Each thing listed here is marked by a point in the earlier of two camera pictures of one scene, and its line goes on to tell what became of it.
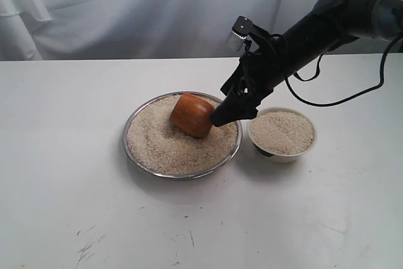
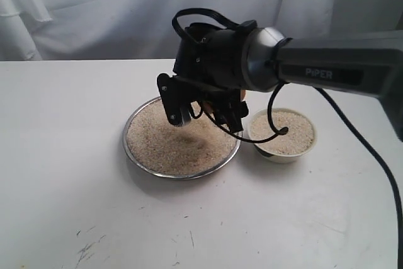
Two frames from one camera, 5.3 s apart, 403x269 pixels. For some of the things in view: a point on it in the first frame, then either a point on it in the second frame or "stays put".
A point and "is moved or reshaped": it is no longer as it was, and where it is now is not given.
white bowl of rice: (283, 135) stays put
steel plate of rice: (153, 145) stays put
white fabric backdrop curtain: (53, 13) stays put
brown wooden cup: (192, 115) is moved or reshaped
